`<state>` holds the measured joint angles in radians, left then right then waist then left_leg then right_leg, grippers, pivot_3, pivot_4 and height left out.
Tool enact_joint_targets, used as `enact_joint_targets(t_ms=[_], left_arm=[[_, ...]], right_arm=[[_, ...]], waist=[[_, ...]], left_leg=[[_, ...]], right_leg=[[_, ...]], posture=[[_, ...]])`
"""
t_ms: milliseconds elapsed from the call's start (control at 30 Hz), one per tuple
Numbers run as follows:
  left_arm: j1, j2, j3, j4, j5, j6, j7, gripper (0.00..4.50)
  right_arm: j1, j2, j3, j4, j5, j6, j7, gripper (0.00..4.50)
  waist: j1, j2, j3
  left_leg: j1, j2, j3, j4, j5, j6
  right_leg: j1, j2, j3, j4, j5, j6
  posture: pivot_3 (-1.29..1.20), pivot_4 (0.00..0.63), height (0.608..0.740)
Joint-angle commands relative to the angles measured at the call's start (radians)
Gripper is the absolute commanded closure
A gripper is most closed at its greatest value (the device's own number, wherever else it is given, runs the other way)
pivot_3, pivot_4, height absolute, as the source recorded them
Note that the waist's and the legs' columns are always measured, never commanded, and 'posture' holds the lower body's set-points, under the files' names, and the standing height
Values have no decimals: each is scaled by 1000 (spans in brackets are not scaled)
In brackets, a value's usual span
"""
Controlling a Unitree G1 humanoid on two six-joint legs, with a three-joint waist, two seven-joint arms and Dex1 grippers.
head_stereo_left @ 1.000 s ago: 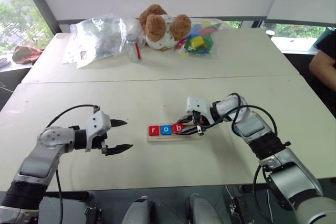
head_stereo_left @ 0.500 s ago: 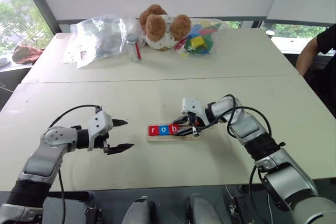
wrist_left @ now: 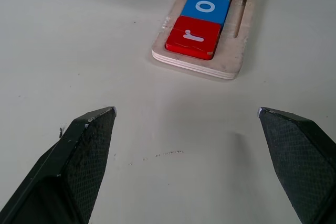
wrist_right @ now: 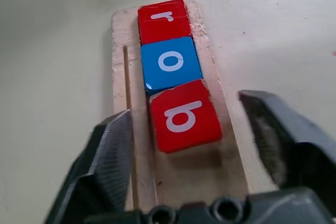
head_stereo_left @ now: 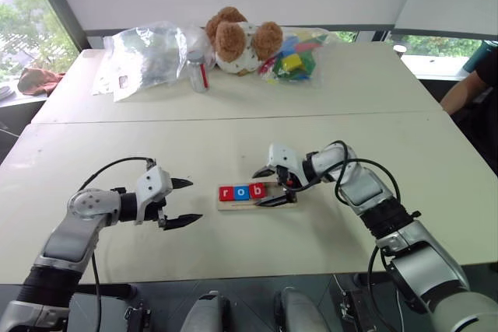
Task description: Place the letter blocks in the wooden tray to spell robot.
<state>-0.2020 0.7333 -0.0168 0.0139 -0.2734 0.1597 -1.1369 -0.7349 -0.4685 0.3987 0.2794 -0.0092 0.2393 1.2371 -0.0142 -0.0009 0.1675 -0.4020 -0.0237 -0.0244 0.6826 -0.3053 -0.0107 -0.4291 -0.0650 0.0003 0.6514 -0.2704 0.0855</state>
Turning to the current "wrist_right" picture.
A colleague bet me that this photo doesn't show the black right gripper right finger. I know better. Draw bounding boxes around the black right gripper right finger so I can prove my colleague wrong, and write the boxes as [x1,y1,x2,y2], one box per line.
[237,90,336,204]

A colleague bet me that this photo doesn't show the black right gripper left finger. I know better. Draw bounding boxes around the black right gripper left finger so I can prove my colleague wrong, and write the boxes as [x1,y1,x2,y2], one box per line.
[44,109,135,224]

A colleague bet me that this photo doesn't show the red letter b block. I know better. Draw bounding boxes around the red letter b block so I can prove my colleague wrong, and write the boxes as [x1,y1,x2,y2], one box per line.
[149,79,223,154]

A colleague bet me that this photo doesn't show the light wooden letter tray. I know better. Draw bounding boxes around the light wooden letter tray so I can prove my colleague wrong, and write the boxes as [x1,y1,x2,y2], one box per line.
[111,0,279,213]

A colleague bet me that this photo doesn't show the blue letter o block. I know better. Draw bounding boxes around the blue letter o block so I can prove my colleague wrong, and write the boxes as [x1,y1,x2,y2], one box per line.
[140,36,204,96]

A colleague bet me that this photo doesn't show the red letter r block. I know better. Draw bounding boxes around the red letter r block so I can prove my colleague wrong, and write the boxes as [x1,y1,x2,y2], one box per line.
[137,0,194,46]

